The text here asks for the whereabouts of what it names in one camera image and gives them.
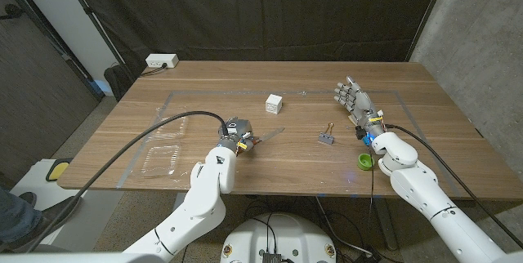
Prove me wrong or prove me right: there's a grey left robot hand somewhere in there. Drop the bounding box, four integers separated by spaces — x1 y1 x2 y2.
217 116 257 156

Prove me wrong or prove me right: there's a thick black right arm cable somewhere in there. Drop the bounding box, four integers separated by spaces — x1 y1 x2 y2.
386 123 523 250

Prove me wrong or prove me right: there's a small white cube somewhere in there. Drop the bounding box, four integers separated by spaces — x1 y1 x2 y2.
265 93 284 115

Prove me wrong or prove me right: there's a white power strip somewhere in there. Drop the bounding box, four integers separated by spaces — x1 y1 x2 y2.
145 53 180 69

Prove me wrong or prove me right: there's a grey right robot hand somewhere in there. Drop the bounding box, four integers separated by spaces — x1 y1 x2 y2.
333 75 387 137

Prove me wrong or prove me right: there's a black power adapter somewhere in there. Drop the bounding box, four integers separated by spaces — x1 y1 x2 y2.
354 248 383 263

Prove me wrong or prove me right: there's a black power strip cord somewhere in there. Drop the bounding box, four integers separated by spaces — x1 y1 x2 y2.
141 62 168 77

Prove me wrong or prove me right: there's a blue jeans leg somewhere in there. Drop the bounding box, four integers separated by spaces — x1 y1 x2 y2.
0 185 42 247

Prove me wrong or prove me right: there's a black backdrop stand pole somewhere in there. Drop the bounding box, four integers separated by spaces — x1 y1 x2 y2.
59 0 126 68
404 0 450 62

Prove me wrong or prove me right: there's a black leather shoe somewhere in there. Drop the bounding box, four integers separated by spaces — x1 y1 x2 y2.
7 195 83 252

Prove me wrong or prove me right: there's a grey binder clip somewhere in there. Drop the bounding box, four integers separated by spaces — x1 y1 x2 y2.
317 122 335 145

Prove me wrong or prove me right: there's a white floor platform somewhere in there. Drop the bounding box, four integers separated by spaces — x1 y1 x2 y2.
10 158 123 252

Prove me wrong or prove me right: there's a yellow and black pedal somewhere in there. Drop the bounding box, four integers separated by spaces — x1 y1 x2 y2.
45 157 74 182

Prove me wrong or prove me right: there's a thin black hanging cable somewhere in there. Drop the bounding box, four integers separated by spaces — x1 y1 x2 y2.
366 142 376 256

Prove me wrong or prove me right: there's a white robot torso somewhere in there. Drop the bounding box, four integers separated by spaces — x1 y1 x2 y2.
219 212 337 263

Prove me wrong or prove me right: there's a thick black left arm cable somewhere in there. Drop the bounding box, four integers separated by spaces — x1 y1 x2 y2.
22 110 230 254

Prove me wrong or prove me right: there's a grey table leg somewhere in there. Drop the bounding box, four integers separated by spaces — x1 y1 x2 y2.
373 197 400 252

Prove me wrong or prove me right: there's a black bag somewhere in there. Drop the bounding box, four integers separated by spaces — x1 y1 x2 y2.
103 65 136 103

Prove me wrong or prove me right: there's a knife with reddish-brown handle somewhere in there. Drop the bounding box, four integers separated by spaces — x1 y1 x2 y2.
244 127 286 149

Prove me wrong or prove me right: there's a black backdrop curtain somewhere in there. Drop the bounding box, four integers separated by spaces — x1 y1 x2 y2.
59 0 450 82

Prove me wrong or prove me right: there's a white floor cable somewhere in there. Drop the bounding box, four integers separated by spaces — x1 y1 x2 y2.
316 196 371 256

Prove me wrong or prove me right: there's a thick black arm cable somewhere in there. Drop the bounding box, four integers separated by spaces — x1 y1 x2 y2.
386 123 523 250
22 110 230 254

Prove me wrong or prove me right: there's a clear plastic clamshell container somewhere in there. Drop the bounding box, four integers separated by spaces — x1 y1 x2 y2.
138 107 190 178

